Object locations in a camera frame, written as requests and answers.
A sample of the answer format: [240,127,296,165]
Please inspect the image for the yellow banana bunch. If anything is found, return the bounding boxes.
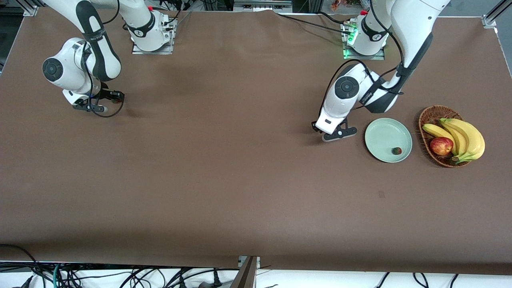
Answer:
[422,118,486,164]

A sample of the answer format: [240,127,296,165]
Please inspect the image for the pale green plate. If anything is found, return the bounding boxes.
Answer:
[364,118,413,163]

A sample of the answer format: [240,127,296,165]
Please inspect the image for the red apple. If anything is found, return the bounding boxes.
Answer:
[430,137,454,156]

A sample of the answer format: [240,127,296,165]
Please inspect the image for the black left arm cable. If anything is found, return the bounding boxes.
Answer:
[318,0,405,120]

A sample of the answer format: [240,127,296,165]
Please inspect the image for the black cable across table cover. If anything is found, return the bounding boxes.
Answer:
[275,11,353,33]

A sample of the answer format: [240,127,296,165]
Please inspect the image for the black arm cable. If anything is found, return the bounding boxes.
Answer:
[82,0,126,119]
[318,0,405,120]

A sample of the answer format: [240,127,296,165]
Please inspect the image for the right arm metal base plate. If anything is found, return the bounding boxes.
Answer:
[132,18,174,55]

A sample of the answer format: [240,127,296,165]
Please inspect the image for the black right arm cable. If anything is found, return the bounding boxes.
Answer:
[82,0,126,119]

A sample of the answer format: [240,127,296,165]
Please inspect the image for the grey box with ports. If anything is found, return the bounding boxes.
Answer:
[234,0,292,12]

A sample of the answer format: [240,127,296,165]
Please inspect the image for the brown wicker basket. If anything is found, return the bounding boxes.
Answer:
[418,105,480,168]

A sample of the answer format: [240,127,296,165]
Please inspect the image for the metal frame post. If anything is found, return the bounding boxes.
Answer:
[230,256,261,288]

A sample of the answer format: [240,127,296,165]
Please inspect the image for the brown table cover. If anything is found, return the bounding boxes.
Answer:
[0,7,512,276]

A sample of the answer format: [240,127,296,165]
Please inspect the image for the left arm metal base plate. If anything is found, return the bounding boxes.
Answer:
[343,22,386,60]

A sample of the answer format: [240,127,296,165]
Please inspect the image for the black looped floor cable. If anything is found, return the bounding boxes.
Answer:
[0,244,41,282]

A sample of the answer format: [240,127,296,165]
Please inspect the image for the aluminium frame corner bracket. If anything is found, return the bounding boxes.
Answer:
[18,0,39,17]
[482,0,512,29]

